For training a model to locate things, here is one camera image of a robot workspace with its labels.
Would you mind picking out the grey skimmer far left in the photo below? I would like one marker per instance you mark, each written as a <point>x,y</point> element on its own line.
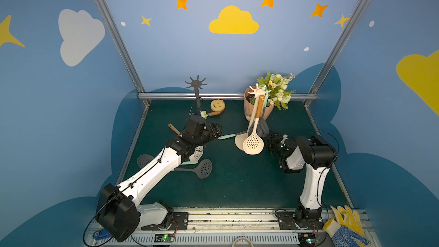
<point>143,160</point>

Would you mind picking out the yellow smiley sponge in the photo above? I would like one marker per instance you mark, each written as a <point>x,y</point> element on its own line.
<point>217,105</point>

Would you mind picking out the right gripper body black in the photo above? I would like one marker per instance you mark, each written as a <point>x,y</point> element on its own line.
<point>271,140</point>

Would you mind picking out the small green trowel wooden handle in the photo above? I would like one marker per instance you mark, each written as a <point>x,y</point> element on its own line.
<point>205,114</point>

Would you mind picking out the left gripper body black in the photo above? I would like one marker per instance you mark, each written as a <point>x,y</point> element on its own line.
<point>211,130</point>

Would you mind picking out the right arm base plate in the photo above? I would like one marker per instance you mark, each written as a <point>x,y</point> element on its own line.
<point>289,221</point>

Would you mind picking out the dark grey utensil rack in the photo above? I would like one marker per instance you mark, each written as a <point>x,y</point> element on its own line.
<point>197,85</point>

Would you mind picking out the grey skimmer mint handle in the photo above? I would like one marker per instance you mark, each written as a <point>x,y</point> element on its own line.
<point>230,135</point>
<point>263,129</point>
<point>203,169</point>

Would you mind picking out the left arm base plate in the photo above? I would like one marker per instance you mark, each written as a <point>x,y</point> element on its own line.
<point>178,221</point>

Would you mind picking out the cream skimmer wooden handle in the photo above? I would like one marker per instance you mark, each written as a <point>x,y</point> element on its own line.
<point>194,158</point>
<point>254,144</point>

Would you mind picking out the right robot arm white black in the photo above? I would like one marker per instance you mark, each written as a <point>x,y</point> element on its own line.
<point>314,154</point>

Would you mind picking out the cream utensil rack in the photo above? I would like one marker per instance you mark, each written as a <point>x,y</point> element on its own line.
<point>257,92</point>

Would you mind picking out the pink pot with flowers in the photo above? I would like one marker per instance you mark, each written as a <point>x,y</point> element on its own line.
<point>279,95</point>

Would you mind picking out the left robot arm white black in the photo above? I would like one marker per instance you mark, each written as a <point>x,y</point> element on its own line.
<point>117,210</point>

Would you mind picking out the yellow blue work glove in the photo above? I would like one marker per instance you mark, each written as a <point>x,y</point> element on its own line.
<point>345,229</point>

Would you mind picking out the blue tool on rail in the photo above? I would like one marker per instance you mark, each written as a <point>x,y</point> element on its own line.
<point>101,235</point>

